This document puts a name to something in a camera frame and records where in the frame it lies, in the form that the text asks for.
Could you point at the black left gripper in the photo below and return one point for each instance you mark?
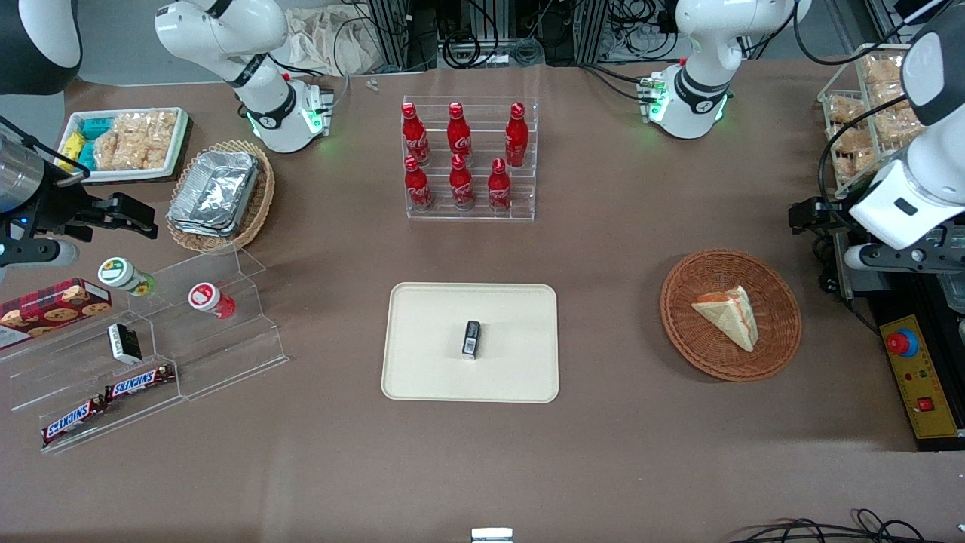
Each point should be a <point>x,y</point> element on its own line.
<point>828,213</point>

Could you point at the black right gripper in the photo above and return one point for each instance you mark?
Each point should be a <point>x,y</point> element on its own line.
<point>54,205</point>

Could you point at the triangular sandwich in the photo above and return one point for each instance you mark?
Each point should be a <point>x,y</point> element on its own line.
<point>727,315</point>

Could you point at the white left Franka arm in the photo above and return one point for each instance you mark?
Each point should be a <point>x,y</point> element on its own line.
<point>697,98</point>

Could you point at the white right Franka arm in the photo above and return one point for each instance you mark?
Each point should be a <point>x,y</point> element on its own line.
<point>264,113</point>

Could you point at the white rectangular snack tray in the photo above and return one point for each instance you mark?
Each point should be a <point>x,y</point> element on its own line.
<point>121,175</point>

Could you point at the oval light wicker basket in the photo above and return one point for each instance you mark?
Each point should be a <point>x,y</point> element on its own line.
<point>262,196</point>

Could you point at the round brown wicker basket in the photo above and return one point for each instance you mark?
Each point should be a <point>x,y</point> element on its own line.
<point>693,347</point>

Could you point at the beige plastic tray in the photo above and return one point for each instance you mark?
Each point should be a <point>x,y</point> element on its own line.
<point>430,354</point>

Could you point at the green jar with sunflower lid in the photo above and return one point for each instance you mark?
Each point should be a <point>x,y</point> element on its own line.
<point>121,274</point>

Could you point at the rice cracker snack bag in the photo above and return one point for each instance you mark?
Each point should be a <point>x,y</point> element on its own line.
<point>128,153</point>
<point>147,124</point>

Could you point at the fried snack bag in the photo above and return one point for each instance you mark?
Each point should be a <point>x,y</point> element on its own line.
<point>897,124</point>
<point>846,110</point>
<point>889,94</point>
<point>850,140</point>
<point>856,167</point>
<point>883,70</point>

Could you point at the teal snack packet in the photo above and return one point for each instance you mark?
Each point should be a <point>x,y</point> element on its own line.
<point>96,127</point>
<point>87,156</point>

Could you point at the yellow snack packet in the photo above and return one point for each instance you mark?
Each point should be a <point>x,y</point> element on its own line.
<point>71,147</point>

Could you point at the aluminium foil container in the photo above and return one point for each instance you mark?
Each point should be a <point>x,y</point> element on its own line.
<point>215,192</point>

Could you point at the red plaid cookie box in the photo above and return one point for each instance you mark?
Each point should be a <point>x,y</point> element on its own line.
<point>53,309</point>

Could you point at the red jar with white lid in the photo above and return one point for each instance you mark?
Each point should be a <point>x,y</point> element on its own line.
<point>207,299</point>

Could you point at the black and white small carton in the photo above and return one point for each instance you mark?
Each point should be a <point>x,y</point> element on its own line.
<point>124,343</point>

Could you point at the steel pan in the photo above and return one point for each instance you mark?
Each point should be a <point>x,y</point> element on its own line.
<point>951,290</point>

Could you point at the black appliance base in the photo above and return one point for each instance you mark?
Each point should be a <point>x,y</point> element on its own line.
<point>942,317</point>

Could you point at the Snickers chocolate bar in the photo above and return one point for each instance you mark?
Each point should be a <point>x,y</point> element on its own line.
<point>71,421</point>
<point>139,382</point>

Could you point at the clear acrylic step display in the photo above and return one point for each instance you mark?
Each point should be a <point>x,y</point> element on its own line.
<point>226,354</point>

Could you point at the yellow emergency stop box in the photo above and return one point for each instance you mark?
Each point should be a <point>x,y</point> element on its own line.
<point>923,385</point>

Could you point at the beige cloth bag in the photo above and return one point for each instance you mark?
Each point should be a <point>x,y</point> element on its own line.
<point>332,41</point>

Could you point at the clear acrylic bottle rack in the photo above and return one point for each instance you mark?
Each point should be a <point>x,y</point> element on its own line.
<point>524,196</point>

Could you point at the red cola bottle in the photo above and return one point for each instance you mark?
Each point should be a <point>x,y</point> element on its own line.
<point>458,136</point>
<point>516,139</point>
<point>499,188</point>
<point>417,187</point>
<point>415,136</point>
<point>461,185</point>

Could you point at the small black box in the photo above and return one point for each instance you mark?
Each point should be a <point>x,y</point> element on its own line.
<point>471,341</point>

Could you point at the white device edge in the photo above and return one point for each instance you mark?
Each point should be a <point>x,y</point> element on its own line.
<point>491,536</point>

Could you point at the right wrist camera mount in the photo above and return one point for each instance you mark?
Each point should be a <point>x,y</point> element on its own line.
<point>38,253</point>

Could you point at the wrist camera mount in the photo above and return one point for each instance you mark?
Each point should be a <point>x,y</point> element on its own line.
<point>38,253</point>
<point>897,258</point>

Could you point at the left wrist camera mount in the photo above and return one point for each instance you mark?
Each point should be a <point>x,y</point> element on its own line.
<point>897,258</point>

